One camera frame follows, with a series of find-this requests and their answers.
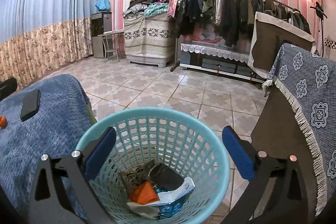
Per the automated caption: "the orange peel piece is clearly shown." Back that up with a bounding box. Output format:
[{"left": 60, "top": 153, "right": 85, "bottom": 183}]
[{"left": 0, "top": 116, "right": 7, "bottom": 128}]

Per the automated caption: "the grey printed snack bag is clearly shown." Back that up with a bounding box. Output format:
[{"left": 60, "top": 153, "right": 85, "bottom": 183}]
[{"left": 118, "top": 160, "right": 155, "bottom": 196}]

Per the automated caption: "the black bag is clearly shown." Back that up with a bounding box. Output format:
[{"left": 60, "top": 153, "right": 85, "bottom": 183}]
[{"left": 148, "top": 163, "right": 184, "bottom": 192}]

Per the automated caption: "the white patterned paper box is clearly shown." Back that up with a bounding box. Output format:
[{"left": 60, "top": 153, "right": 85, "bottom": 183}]
[{"left": 147, "top": 177, "right": 195, "bottom": 206}]

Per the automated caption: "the blue plastic bag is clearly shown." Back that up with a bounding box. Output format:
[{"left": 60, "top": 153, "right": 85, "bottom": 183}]
[{"left": 155, "top": 188, "right": 190, "bottom": 218}]

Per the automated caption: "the black flat case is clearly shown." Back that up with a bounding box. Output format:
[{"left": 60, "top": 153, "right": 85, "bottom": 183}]
[{"left": 20, "top": 89, "right": 41, "bottom": 122}]

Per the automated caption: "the dark wooden sofa side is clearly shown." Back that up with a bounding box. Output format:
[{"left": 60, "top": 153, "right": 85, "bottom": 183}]
[{"left": 250, "top": 87, "right": 317, "bottom": 223}]

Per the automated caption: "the blue knitted table cloth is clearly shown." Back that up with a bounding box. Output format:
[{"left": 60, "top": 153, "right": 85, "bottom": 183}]
[{"left": 1, "top": 74, "right": 91, "bottom": 219}]

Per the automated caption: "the floral blue curtain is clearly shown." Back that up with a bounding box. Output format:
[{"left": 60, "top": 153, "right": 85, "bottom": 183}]
[{"left": 1, "top": 0, "right": 96, "bottom": 88}]

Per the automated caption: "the light blue laundry basket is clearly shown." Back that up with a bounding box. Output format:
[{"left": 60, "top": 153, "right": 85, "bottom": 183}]
[{"left": 76, "top": 107, "right": 230, "bottom": 223}]

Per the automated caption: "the blue patterned sofa cover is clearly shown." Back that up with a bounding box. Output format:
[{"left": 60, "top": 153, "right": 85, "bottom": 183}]
[{"left": 262, "top": 43, "right": 335, "bottom": 215}]

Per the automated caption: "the water dispenser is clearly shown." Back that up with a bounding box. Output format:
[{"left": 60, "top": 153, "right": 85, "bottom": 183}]
[{"left": 91, "top": 12, "right": 112, "bottom": 59}]

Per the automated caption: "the lace covered tv stand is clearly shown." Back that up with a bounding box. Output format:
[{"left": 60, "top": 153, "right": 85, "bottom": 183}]
[{"left": 178, "top": 41, "right": 264, "bottom": 83}]

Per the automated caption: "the blue covered potted plant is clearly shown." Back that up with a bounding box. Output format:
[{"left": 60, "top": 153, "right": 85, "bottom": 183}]
[{"left": 94, "top": 0, "right": 110, "bottom": 12}]

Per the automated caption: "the brown cushion white trim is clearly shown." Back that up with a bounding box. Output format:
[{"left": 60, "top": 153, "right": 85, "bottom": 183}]
[{"left": 248, "top": 12, "right": 317, "bottom": 79}]

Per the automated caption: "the clothes rack with garments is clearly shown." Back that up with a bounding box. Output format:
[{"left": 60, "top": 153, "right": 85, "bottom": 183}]
[{"left": 170, "top": 0, "right": 312, "bottom": 72}]

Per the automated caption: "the pile of clothes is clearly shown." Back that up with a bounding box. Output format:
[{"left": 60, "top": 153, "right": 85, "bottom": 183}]
[{"left": 122, "top": 0, "right": 170, "bottom": 19}]

